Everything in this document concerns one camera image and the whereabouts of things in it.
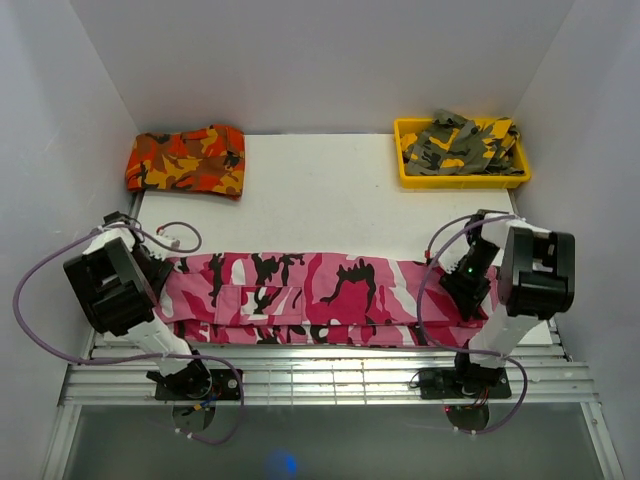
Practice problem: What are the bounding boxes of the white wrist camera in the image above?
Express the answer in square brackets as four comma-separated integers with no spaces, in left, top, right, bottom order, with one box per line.
[155,226,180,251]
[425,250,464,273]

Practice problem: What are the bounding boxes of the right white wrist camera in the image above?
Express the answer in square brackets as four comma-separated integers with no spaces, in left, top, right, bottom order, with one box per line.
[425,250,464,273]

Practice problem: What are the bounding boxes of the orange camouflage folded trousers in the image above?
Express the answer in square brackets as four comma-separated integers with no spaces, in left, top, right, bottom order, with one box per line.
[125,124,246,200]

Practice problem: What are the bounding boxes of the aluminium rail frame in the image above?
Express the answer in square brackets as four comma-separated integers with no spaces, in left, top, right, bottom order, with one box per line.
[42,322,623,479]

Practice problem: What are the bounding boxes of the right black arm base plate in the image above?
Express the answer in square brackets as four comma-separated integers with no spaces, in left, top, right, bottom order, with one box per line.
[409,367,512,400]

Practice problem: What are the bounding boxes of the yellow plastic bin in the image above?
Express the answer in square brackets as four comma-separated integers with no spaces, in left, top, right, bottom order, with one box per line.
[393,118,532,190]

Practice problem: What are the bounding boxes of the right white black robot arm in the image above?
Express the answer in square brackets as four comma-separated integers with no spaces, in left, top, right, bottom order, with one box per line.
[439,209,576,397]

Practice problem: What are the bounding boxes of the pink camouflage trousers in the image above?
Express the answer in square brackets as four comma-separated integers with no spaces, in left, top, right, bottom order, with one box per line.
[155,253,497,348]

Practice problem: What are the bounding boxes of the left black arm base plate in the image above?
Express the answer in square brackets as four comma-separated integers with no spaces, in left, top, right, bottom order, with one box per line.
[152,368,243,402]

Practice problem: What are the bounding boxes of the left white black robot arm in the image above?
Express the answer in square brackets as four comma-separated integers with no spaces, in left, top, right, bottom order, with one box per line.
[63,211,213,400]

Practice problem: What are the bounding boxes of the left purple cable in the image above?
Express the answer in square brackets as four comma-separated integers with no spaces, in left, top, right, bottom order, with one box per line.
[12,215,246,446]

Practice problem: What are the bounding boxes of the green yellow camouflage trousers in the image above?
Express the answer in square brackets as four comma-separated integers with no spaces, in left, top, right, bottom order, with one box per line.
[400,110,524,176]

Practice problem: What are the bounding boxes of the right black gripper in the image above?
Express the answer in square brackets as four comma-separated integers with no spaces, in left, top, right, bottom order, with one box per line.
[439,241,501,322]

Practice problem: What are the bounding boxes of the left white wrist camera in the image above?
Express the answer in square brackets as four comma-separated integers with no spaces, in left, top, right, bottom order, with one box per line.
[155,226,180,251]

